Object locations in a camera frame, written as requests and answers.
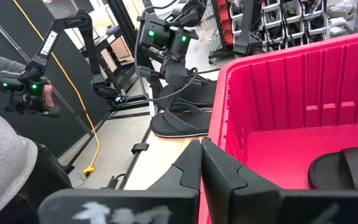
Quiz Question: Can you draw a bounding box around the yellow cable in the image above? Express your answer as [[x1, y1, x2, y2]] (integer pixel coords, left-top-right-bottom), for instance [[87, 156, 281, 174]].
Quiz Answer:
[[12, 0, 101, 175]]

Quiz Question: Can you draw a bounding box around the white storage bin rack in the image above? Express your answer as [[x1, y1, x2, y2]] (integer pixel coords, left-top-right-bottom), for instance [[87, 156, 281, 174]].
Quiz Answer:
[[228, 0, 331, 54]]

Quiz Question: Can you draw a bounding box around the person's hand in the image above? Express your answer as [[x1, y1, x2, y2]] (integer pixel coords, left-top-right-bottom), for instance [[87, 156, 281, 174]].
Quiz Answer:
[[41, 83, 56, 110]]

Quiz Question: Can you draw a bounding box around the black cart with wooden shelves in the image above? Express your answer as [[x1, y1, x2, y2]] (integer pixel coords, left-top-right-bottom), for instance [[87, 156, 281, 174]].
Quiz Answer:
[[79, 26, 138, 93]]

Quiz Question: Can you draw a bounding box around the small black slide sandal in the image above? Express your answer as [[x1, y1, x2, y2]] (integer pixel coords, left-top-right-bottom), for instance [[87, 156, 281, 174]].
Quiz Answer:
[[308, 144, 358, 191]]

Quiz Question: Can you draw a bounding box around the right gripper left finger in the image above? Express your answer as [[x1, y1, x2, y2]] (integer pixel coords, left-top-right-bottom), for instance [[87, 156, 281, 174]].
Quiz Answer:
[[37, 139, 203, 224]]

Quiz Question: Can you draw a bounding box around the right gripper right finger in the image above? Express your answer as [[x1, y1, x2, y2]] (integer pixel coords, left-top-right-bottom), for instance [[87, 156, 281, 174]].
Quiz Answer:
[[201, 136, 358, 224]]

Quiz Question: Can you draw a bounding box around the black machine stand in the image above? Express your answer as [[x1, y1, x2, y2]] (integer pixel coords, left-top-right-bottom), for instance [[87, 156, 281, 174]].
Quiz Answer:
[[233, 0, 265, 56]]

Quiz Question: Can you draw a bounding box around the black table edge bracket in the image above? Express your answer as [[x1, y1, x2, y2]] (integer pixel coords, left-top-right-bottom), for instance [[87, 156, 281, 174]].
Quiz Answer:
[[131, 142, 150, 155]]

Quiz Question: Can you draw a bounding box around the red plastic bin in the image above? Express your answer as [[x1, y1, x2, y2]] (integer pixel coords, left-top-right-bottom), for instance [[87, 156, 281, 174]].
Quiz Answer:
[[197, 29, 358, 224]]

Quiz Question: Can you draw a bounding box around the red storage bin stack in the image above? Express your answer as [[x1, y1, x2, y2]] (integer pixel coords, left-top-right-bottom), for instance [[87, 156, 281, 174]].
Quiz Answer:
[[214, 0, 236, 47]]

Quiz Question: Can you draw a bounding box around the person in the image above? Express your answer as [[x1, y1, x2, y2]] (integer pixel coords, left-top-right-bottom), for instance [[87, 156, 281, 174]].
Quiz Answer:
[[0, 102, 73, 224]]

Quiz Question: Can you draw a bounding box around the black flip-flop sandal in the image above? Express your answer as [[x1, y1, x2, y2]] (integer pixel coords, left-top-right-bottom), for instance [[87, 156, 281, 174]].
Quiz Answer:
[[150, 101, 213, 138], [156, 80, 218, 108]]

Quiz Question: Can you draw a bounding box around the black left table frame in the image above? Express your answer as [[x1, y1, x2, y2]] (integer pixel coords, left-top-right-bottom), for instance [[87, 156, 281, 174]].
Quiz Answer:
[[106, 0, 155, 190]]

